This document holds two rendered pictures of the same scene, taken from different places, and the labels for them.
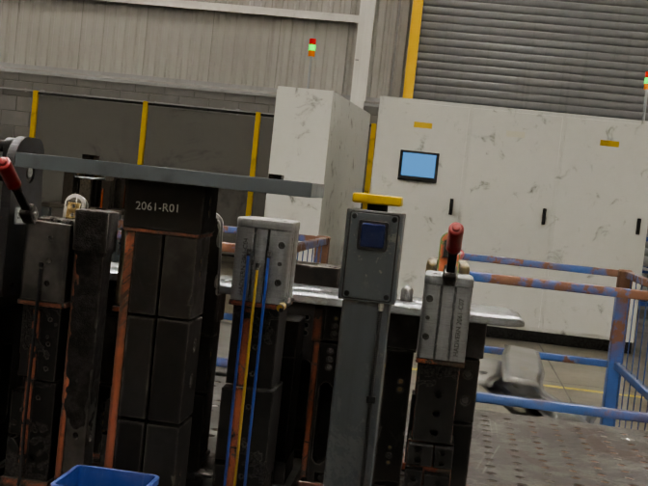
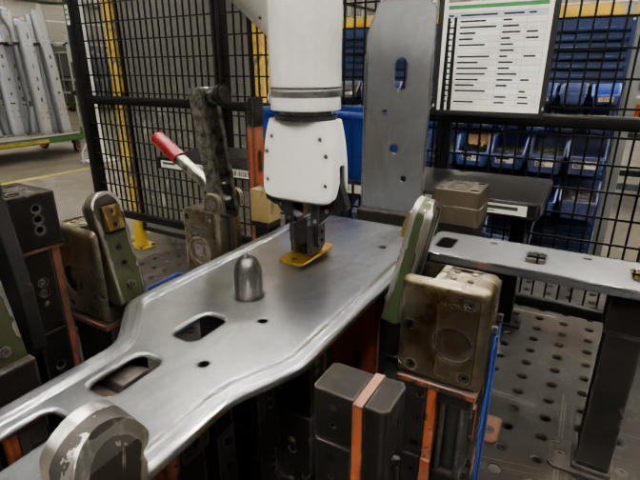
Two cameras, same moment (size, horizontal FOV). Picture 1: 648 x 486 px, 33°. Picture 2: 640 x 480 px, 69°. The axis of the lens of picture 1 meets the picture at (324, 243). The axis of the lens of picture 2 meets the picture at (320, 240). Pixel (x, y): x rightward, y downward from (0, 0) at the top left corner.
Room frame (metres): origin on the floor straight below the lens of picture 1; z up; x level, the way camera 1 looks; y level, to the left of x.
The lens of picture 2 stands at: (2.03, 0.33, 1.24)
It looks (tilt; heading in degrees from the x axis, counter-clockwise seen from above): 20 degrees down; 114
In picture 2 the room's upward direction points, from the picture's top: straight up
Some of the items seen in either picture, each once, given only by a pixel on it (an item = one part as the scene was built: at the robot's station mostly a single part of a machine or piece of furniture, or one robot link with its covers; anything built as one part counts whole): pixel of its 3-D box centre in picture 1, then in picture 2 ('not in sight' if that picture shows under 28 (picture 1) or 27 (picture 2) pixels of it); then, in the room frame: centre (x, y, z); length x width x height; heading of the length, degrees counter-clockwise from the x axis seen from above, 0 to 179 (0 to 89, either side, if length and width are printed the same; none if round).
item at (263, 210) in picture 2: not in sight; (269, 293); (1.66, 0.95, 0.88); 0.04 x 0.04 x 0.36; 84
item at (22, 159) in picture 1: (175, 175); not in sight; (1.37, 0.20, 1.16); 0.37 x 0.14 x 0.02; 84
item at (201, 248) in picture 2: not in sight; (219, 310); (1.62, 0.87, 0.88); 0.07 x 0.06 x 0.35; 174
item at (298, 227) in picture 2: not in sight; (290, 223); (1.76, 0.86, 1.05); 0.03 x 0.03 x 0.07; 84
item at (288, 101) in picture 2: not in sight; (304, 101); (1.78, 0.85, 1.20); 0.09 x 0.08 x 0.03; 174
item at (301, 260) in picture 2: not in sight; (307, 249); (1.78, 0.85, 1.01); 0.08 x 0.04 x 0.01; 84
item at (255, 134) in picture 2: not in sight; (261, 249); (1.64, 0.97, 0.95); 0.03 x 0.01 x 0.50; 84
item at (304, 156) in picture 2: not in sight; (306, 153); (1.78, 0.85, 1.14); 0.10 x 0.07 x 0.11; 174
